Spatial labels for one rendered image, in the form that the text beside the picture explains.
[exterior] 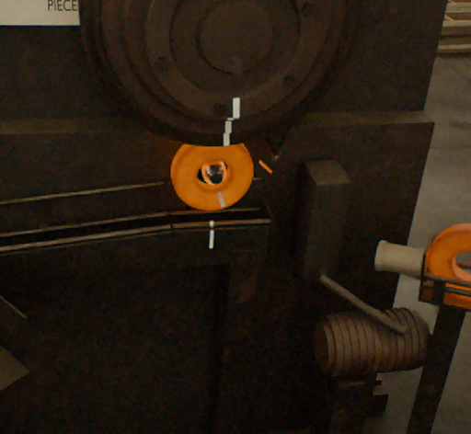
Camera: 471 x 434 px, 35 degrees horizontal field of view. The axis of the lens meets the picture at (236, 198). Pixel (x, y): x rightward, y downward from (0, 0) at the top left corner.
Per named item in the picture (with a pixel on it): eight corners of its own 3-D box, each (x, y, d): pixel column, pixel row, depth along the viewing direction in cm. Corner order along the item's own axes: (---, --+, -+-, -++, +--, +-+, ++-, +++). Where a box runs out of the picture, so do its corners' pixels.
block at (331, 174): (287, 254, 162) (299, 156, 150) (321, 251, 164) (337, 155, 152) (301, 283, 153) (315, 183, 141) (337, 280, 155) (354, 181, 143)
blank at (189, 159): (160, 145, 136) (162, 154, 133) (240, 119, 137) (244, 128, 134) (182, 212, 145) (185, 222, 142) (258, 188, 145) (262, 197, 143)
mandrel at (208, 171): (215, 131, 150) (205, 149, 151) (196, 124, 148) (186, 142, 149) (233, 173, 135) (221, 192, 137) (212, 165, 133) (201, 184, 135)
